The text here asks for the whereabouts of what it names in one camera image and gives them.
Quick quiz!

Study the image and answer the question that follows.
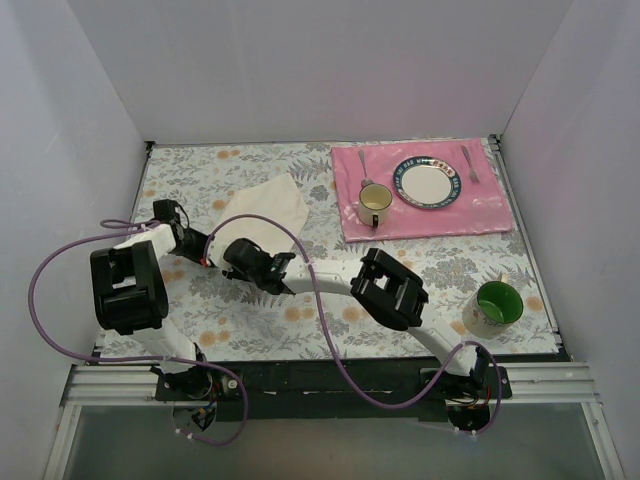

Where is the floral patterned table mat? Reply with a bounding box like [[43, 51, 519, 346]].
[[102, 144, 559, 363]]

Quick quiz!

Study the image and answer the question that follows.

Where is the cream enamel mug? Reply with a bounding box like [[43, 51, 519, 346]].
[[357, 183, 393, 228]]

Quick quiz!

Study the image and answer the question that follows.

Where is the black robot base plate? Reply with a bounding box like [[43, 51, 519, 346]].
[[154, 357, 514, 421]]

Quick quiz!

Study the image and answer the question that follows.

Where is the silver fork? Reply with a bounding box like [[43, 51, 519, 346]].
[[460, 145, 480, 184]]

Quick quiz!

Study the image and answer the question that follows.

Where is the white cloth napkin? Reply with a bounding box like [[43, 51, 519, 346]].
[[207, 174, 309, 270]]

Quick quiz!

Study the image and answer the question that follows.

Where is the aluminium frame rail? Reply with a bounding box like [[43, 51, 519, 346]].
[[62, 359, 600, 406]]

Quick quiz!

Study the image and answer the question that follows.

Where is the green inside floral mug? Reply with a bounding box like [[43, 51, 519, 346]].
[[462, 274, 524, 339]]

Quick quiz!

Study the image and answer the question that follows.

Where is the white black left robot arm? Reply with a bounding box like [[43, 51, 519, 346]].
[[90, 199, 213, 400]]

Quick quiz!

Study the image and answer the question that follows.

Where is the white plate blue rim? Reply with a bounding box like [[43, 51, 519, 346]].
[[392, 156, 462, 210]]

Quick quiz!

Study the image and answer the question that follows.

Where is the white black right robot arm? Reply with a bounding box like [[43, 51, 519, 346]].
[[223, 239, 489, 398]]

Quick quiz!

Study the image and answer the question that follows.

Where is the silver spoon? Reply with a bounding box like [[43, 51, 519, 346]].
[[358, 149, 373, 188]]

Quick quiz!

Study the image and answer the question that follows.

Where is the pink placemat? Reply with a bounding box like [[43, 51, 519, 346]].
[[331, 138, 514, 242]]

